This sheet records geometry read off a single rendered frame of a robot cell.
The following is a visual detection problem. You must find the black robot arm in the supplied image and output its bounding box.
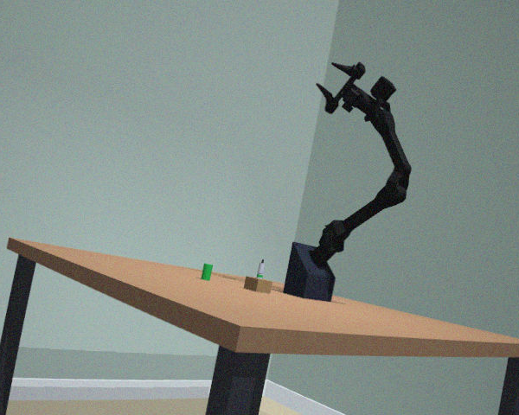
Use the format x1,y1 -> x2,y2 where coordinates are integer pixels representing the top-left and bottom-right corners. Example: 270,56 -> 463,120
308,76 -> 412,266

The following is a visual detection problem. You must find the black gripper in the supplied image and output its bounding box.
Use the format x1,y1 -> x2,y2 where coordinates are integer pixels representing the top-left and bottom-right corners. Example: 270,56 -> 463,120
316,62 -> 368,114

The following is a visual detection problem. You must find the tan wooden block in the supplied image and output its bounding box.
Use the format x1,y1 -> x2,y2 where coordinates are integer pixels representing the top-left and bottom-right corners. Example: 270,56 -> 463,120
244,276 -> 272,294

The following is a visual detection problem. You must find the green cylinder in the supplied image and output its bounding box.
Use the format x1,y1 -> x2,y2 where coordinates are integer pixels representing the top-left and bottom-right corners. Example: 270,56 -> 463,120
201,264 -> 213,281

